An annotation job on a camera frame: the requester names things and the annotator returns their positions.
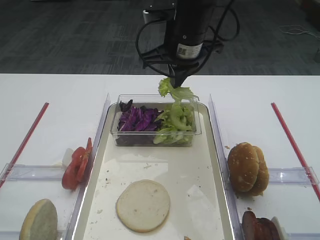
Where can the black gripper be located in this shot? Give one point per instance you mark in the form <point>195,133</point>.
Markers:
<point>184,52</point>

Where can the green lettuce leaf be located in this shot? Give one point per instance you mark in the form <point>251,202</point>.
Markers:
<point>178,94</point>

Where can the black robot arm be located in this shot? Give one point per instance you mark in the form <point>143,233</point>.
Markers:
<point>187,12</point>

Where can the green lettuce pile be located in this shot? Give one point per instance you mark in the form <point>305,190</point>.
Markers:
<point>177,125</point>

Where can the rear tomato slice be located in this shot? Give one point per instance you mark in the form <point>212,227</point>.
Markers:
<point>84,161</point>

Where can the front meat patty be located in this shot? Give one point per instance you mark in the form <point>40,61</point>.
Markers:
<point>249,223</point>

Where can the rear meat patties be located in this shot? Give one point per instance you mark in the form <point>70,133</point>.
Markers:
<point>265,229</point>

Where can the clear plastic salad container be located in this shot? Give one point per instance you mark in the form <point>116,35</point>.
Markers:
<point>151,101</point>

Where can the shredded purple cabbage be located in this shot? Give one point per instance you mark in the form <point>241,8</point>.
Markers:
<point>137,119</point>

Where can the white metal tray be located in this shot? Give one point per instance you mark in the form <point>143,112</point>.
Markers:
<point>190,174</point>

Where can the right red strip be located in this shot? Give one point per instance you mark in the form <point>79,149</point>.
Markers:
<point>296,149</point>

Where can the red strip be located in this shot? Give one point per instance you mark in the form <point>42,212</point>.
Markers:
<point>20,149</point>
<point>296,149</point>

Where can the front sesame bun top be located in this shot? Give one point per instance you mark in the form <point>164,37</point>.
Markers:
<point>243,165</point>

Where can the sesame bun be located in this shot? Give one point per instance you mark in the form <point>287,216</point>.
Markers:
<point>262,179</point>
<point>243,165</point>

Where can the right long clear divider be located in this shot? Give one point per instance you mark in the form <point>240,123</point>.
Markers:
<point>229,195</point>

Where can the long clear divider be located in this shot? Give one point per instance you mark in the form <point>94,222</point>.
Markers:
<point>229,195</point>
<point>69,233</point>

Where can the left red strip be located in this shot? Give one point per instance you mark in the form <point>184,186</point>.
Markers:
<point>20,149</point>

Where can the bottom bun slice on tray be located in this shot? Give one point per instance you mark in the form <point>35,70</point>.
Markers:
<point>143,206</point>

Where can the white pusher block left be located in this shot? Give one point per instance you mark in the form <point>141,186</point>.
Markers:
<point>67,158</point>

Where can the white pusher block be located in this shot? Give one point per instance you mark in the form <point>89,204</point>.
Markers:
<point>67,158</point>
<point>281,230</point>

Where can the rear sesame bun top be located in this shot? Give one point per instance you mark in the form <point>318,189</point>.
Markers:
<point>262,179</point>

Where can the left long clear divider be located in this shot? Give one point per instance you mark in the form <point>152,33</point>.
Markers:
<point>69,233</point>

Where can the white pusher block right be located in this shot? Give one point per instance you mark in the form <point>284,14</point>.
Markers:
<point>281,230</point>

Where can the upright bun half left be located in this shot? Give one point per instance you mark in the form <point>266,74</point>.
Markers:
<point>41,222</point>

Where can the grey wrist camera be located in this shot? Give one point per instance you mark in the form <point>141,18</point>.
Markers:
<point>159,13</point>

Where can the right upper clear rail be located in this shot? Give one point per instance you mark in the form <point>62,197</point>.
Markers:
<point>293,176</point>

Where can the clear rail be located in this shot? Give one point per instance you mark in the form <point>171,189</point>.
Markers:
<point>293,176</point>
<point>21,172</point>
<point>303,236</point>

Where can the left upper clear rail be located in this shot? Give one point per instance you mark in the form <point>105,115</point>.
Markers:
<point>21,172</point>

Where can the right lower clear rail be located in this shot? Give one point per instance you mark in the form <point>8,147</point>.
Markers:
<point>303,236</point>

